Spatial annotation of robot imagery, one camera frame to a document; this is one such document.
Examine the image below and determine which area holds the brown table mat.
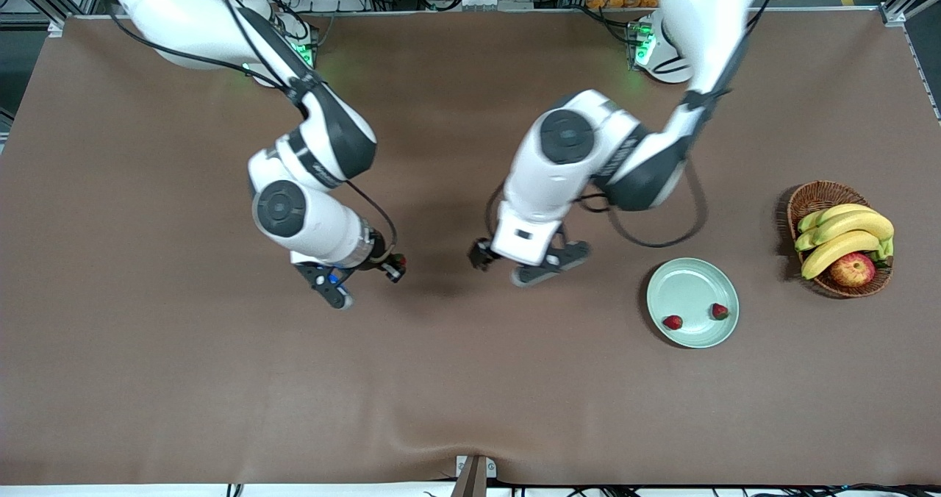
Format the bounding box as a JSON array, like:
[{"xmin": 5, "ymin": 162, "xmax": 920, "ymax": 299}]
[{"xmin": 0, "ymin": 8, "xmax": 941, "ymax": 487}]

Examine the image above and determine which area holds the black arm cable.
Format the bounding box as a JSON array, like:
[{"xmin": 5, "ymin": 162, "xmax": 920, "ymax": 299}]
[
  {"xmin": 110, "ymin": 0, "xmax": 399, "ymax": 255},
  {"xmin": 485, "ymin": 12, "xmax": 706, "ymax": 249}
]

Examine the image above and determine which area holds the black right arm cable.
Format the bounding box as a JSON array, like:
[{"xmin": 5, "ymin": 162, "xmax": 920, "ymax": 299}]
[{"xmin": 110, "ymin": 0, "xmax": 399, "ymax": 255}]

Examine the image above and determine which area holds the brown wicker basket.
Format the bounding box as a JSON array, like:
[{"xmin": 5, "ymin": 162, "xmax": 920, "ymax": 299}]
[{"xmin": 786, "ymin": 180, "xmax": 894, "ymax": 298}]

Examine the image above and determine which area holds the light green round plate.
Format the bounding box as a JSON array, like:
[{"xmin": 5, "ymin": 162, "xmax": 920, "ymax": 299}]
[{"xmin": 647, "ymin": 257, "xmax": 740, "ymax": 349}]

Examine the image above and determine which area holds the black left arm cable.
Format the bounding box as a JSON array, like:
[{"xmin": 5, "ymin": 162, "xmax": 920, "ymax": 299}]
[{"xmin": 485, "ymin": 12, "xmax": 706, "ymax": 249}]

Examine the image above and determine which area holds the red yellow apple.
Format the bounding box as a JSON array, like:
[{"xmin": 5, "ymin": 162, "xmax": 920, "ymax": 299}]
[{"xmin": 829, "ymin": 253, "xmax": 877, "ymax": 288}]

